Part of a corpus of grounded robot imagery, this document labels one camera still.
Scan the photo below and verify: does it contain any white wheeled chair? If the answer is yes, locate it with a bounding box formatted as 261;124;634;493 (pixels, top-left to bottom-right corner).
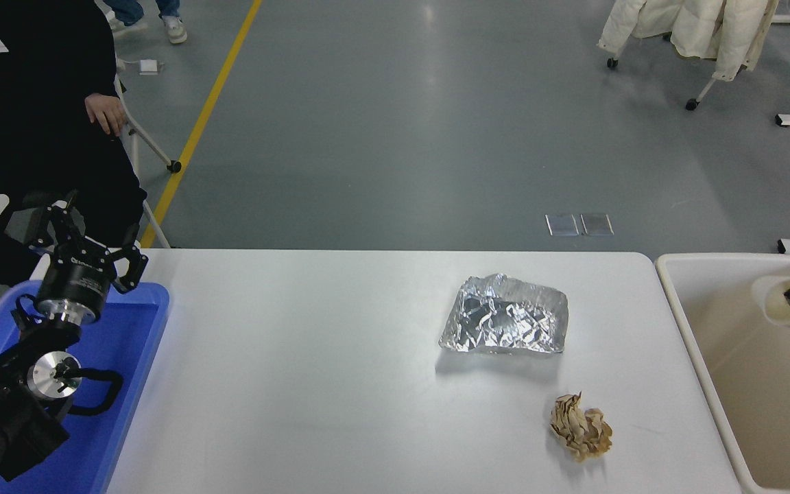
606;0;783;113

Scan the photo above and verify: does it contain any person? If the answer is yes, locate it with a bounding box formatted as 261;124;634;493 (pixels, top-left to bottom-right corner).
0;0;147;287
101;0;189;45

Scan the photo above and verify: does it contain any tan paper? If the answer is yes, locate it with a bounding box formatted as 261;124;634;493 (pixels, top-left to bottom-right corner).
549;392;614;462

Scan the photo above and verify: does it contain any large pale bin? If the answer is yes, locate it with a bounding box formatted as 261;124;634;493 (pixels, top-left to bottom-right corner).
654;252;790;494

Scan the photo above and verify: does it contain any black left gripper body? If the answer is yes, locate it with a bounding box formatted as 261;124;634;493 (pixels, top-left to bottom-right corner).
36;255;116;318

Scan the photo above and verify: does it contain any foil tray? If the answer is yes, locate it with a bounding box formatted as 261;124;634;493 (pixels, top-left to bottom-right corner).
438;273;569;354

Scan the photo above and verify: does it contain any cream puffy jacket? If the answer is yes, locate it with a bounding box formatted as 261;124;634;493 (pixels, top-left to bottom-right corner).
597;0;780;84

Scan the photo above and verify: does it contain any person's left hand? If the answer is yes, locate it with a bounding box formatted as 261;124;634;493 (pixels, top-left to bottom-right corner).
85;94;127;137

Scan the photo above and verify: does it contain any grey wheeled chair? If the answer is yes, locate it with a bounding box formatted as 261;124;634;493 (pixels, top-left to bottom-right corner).
114;58;182;249

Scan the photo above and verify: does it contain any blue plastic tray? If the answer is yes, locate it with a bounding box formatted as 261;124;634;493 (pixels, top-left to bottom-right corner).
0;280;171;494

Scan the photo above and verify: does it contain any silver floor plate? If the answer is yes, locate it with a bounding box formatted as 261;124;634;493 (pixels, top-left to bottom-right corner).
581;214;615;238
546;215;580;238

